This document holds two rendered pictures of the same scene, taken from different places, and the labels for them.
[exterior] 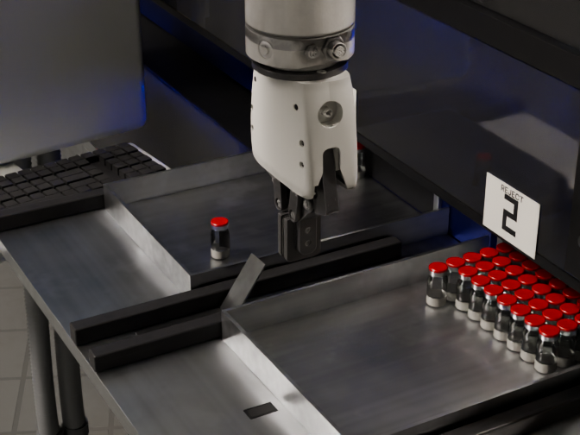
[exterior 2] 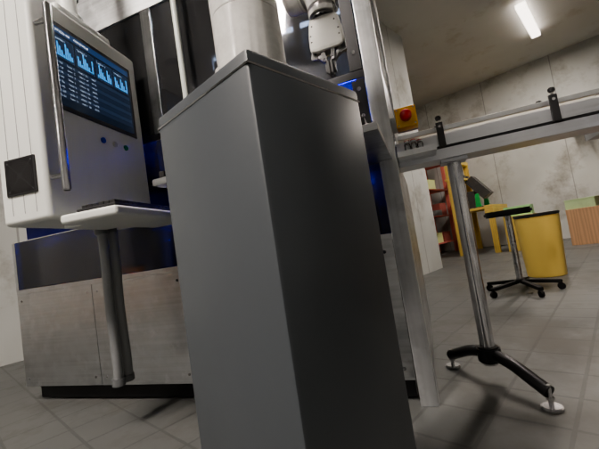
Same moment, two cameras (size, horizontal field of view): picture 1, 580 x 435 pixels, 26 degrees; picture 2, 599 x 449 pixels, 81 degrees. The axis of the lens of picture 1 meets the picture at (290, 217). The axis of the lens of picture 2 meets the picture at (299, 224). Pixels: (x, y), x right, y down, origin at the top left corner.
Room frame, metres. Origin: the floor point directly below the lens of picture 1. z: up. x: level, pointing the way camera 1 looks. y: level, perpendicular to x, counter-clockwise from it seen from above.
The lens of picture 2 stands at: (0.30, 0.77, 0.60)
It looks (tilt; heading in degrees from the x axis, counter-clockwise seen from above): 4 degrees up; 318
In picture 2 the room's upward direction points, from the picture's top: 9 degrees counter-clockwise
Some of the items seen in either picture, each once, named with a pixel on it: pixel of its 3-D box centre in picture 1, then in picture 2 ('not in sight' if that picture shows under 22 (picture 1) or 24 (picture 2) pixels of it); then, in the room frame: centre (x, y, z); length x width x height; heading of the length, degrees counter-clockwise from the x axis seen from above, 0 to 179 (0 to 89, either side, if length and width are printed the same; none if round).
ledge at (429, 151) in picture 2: not in sight; (416, 154); (0.92, -0.41, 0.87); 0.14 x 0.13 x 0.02; 119
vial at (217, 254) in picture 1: (220, 239); not in sight; (1.28, 0.08, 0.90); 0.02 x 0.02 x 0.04
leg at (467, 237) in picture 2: not in sight; (471, 259); (0.86, -0.56, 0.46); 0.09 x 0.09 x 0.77; 29
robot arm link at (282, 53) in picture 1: (301, 40); (323, 13); (0.92, -0.01, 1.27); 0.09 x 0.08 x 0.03; 29
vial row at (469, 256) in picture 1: (515, 307); not in sight; (1.13, -0.24, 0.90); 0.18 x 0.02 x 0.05; 29
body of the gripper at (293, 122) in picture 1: (299, 114); (325, 34); (0.92, -0.01, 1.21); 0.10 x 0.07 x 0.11; 29
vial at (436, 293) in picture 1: (437, 284); not in sight; (1.18, -0.16, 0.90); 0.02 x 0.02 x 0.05
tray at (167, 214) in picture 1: (273, 208); not in sight; (1.37, 0.02, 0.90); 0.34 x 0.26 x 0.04; 119
